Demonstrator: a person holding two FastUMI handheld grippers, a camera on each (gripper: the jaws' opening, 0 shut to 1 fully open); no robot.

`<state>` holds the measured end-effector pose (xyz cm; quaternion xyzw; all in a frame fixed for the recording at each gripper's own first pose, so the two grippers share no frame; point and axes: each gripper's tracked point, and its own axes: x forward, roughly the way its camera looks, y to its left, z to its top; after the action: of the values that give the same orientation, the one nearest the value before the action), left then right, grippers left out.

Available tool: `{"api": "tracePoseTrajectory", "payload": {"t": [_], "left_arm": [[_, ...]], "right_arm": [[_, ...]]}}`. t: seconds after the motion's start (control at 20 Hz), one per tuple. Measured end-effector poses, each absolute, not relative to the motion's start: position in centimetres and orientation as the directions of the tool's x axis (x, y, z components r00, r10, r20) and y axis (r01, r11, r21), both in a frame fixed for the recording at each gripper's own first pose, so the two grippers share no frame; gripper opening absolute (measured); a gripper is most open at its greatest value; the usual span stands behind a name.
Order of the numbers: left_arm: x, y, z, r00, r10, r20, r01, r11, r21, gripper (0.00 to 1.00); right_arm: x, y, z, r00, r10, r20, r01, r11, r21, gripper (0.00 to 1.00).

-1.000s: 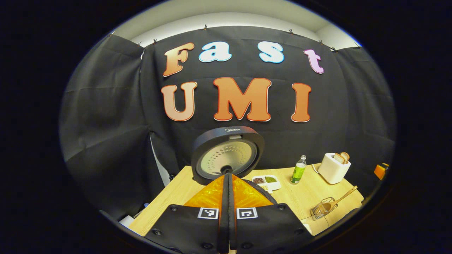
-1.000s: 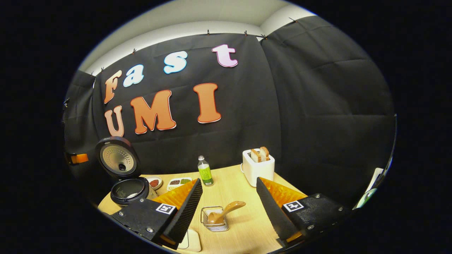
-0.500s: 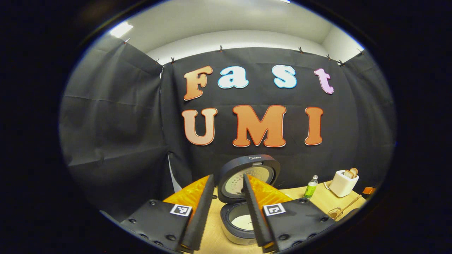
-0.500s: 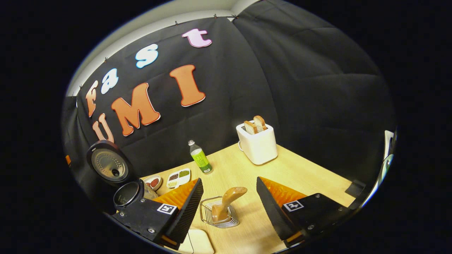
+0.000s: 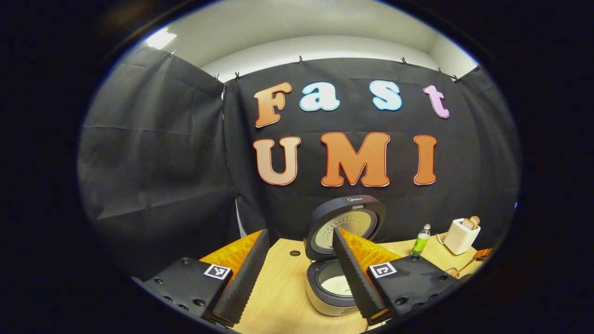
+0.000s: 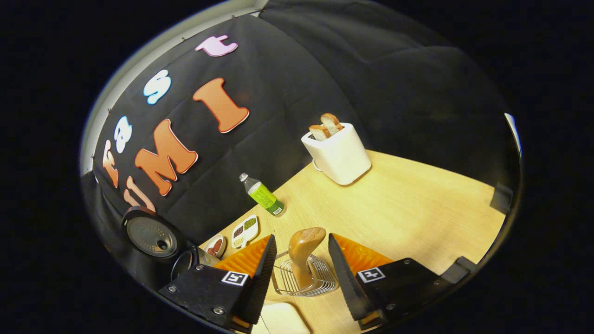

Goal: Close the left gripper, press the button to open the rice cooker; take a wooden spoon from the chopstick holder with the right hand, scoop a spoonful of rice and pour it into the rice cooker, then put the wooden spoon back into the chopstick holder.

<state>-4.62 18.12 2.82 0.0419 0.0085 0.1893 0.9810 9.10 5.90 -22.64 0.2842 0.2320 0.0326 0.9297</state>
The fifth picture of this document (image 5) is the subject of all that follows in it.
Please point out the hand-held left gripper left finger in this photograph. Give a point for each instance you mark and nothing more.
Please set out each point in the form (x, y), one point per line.
(248, 278)

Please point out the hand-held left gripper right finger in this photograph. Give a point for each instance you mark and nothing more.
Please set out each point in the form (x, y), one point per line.
(355, 278)

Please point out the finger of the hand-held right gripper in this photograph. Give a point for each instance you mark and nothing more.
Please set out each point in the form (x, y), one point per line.
(482, 253)

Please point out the white rice heap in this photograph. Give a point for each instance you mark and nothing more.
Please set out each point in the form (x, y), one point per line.
(334, 284)

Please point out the black rice cooker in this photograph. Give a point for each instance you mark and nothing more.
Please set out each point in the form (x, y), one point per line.
(348, 206)

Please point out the white toaster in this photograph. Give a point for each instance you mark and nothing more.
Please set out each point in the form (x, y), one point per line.
(459, 239)

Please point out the toasted bread slice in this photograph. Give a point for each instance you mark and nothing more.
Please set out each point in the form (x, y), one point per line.
(467, 224)
(475, 221)

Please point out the small green drink bottle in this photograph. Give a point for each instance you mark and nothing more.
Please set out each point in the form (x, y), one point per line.
(421, 242)

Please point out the black backdrop cloth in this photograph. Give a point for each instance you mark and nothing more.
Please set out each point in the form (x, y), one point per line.
(162, 162)

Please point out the ceiling light panel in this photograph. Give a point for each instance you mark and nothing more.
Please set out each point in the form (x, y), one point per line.
(160, 39)

